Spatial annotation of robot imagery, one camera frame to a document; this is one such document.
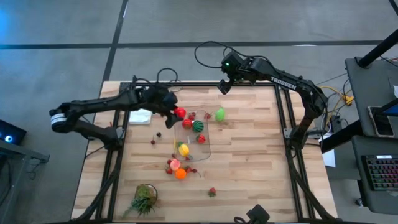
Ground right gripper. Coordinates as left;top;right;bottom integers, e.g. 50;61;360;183
216;57;259;95

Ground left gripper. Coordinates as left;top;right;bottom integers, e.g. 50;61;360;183
143;86;182;129

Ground yellow toy bell pepper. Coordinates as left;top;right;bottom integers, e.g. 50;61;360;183
177;141;190;157

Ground clear plastic tupperware container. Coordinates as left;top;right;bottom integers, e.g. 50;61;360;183
173;108;212;162

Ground white folded paper towel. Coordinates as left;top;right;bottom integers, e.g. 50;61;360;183
129;108;153;125

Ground potted artificial succulent plant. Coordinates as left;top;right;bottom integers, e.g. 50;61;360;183
122;183;159;218

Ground white paper sheet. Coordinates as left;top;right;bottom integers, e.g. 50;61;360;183
322;133;337;168

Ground black desk with pole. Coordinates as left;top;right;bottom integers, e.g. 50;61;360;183
344;57;398;138

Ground dark desk with keyboard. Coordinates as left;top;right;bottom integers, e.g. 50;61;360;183
351;135;398;215

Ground gray desk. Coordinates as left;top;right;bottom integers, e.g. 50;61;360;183
0;139;50;224

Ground black pole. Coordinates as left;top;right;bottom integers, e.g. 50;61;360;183
356;28;398;68

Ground black device with blue light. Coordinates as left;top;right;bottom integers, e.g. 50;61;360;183
0;119;27;146

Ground black tablet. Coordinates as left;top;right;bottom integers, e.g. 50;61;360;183
368;105;395;138

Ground blue lit screen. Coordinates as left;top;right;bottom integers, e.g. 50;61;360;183
381;98;398;116

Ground backlit computer keyboard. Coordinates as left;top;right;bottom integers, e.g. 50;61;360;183
361;154;398;191

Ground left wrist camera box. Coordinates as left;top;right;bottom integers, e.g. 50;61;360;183
160;90;179;106

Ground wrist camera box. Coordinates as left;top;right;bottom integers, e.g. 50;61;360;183
221;52;244;75
160;90;179;106

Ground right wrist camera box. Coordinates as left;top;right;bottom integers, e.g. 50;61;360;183
221;52;244;75

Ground black aluminium frame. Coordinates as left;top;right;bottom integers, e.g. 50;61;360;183
70;80;341;224

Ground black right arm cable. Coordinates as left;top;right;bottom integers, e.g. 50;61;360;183
194;41;249;69

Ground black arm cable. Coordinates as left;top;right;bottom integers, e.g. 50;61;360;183
155;67;179;85
194;41;249;69

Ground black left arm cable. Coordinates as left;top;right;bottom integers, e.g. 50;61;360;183
155;67;179;85

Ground yellow power cable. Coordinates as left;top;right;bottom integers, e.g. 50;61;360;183
316;85;354;106

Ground black table-level camera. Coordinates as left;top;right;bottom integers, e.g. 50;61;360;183
245;203;271;224

